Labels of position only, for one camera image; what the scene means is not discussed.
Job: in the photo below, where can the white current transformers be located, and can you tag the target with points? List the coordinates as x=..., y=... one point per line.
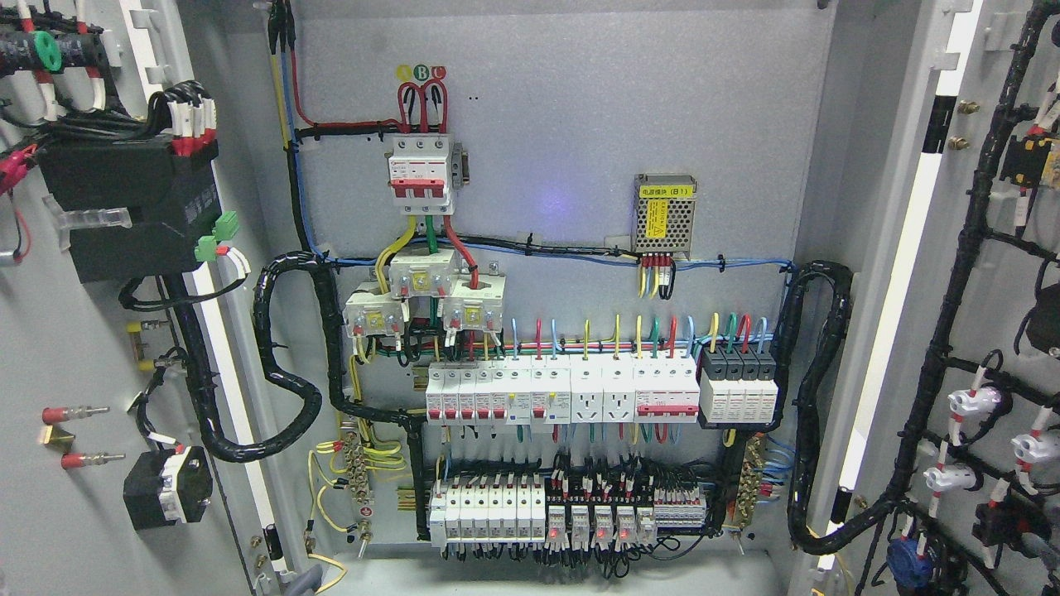
x=427, y=284

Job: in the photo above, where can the black surge protector modules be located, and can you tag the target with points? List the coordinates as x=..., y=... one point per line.
x=737, y=391

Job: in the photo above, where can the relay row with red leds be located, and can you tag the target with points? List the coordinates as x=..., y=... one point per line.
x=595, y=529

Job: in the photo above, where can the red white main breaker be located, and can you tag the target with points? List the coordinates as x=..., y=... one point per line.
x=425, y=171

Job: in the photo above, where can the black digital power meter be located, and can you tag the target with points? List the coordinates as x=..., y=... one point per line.
x=157, y=205

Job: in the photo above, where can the grey cabinet door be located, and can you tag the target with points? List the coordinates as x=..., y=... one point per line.
x=68, y=369
x=930, y=421

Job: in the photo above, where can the white lower breaker row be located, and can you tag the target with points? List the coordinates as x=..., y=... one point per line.
x=487, y=514

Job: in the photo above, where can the metal mesh power supply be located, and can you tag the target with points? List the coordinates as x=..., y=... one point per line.
x=664, y=213

